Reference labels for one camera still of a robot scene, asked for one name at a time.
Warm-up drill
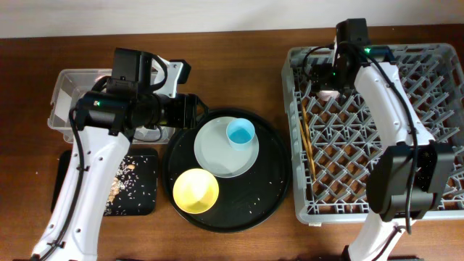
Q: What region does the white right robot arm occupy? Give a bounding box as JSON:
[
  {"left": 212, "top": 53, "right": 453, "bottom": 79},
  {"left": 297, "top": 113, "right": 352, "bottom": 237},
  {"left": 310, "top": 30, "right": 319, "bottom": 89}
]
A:
[{"left": 311, "top": 41, "right": 455, "bottom": 260}]

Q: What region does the clear plastic waste bin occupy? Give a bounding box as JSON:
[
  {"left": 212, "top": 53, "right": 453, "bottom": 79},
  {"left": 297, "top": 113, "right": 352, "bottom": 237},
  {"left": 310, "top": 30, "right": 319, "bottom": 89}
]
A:
[{"left": 47, "top": 69, "right": 175, "bottom": 144}]

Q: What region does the yellow bowl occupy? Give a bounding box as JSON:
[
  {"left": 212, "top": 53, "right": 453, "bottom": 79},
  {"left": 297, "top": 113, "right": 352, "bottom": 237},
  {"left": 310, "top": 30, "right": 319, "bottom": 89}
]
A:
[{"left": 173, "top": 168, "right": 219, "bottom": 215}]

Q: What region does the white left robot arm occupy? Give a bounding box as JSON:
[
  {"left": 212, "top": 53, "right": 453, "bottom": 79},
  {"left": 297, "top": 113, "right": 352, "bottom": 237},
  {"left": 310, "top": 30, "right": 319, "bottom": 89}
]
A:
[{"left": 31, "top": 91, "right": 208, "bottom": 260}]

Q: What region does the grey round plate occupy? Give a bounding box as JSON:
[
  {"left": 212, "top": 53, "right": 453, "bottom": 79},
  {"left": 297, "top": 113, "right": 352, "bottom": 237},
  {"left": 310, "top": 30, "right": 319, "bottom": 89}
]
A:
[{"left": 194, "top": 116, "right": 260, "bottom": 178}]

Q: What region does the round black serving tray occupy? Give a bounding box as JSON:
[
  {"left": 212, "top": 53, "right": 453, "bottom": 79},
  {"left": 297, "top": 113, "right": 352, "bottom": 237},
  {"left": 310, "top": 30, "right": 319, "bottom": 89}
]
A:
[{"left": 162, "top": 108, "right": 292, "bottom": 233}]

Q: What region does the black rectangular tray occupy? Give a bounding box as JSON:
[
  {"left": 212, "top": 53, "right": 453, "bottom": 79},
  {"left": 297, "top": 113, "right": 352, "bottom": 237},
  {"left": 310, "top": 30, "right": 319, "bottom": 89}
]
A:
[{"left": 50, "top": 146, "right": 161, "bottom": 218}]

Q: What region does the nuts and rice food waste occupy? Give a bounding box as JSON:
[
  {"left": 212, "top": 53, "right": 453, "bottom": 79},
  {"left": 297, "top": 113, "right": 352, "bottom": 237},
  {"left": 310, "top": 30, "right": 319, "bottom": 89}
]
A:
[{"left": 104, "top": 155, "right": 157, "bottom": 215}]

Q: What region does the wooden chopstick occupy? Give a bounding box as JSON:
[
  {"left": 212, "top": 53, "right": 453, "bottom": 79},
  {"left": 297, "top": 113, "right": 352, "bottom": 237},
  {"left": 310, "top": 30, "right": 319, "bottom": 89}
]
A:
[
  {"left": 299, "top": 101, "right": 312, "bottom": 175},
  {"left": 302, "top": 104, "right": 316, "bottom": 181}
]

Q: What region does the pink cup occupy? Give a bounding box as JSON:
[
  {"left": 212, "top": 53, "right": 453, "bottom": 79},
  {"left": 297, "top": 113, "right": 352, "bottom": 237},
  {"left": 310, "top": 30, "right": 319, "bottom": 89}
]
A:
[{"left": 316, "top": 91, "right": 340, "bottom": 102}]

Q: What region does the grey dishwasher rack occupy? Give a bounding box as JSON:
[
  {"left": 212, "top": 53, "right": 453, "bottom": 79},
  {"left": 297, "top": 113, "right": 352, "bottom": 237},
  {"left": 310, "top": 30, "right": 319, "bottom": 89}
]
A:
[{"left": 281, "top": 43, "right": 463, "bottom": 225}]

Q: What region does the blue cup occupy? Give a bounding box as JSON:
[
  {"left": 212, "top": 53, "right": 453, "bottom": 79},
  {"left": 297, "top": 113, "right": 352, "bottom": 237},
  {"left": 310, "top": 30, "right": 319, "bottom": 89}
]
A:
[{"left": 226, "top": 118, "right": 255, "bottom": 151}]

